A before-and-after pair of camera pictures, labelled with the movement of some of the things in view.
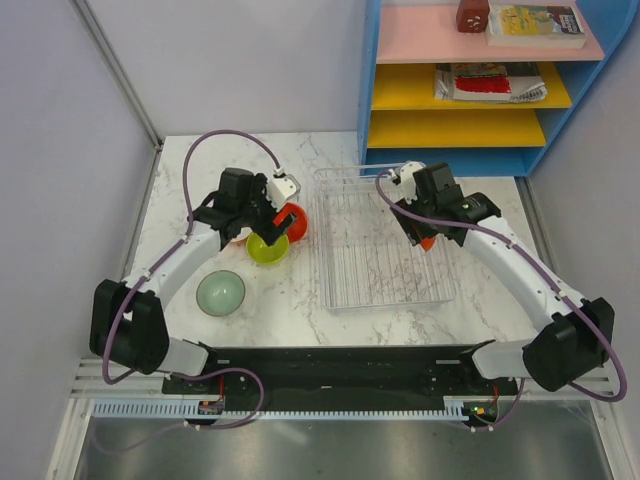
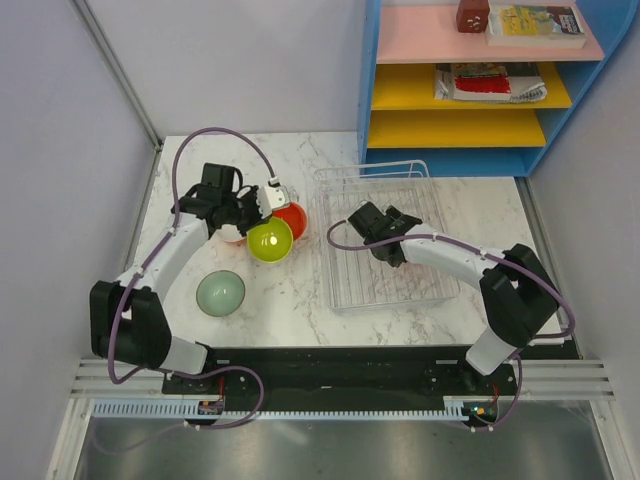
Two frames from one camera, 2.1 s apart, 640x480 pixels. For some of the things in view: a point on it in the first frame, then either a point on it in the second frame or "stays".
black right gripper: (404, 219) → (393, 212)
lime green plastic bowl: (261, 252) stays
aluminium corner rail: (91, 23) stays
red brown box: (472, 15) stays
